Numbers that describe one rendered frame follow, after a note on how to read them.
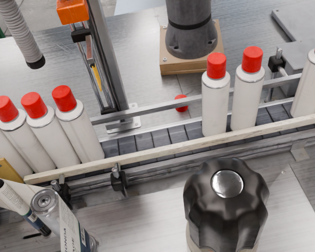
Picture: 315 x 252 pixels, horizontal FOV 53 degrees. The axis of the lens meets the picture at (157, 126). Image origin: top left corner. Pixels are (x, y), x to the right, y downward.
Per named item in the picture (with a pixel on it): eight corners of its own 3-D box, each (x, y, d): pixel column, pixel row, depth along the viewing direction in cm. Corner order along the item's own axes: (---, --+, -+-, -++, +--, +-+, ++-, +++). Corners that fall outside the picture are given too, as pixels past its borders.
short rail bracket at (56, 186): (66, 218, 66) (44, 190, 56) (67, 191, 70) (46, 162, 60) (82, 214, 66) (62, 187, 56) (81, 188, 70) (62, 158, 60)
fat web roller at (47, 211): (72, 263, 55) (24, 220, 40) (72, 238, 57) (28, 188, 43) (97, 257, 55) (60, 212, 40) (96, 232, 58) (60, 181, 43)
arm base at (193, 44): (167, 63, 87) (163, 33, 80) (163, 30, 97) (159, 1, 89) (222, 54, 86) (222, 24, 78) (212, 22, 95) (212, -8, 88)
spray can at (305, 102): (296, 125, 68) (323, 47, 52) (285, 108, 71) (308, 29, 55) (319, 120, 68) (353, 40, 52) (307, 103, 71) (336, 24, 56)
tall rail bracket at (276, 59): (271, 120, 76) (285, 67, 63) (260, 99, 80) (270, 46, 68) (284, 117, 76) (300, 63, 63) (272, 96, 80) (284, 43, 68)
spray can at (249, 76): (234, 138, 67) (243, 63, 52) (226, 120, 71) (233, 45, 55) (258, 133, 68) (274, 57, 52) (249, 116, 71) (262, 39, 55)
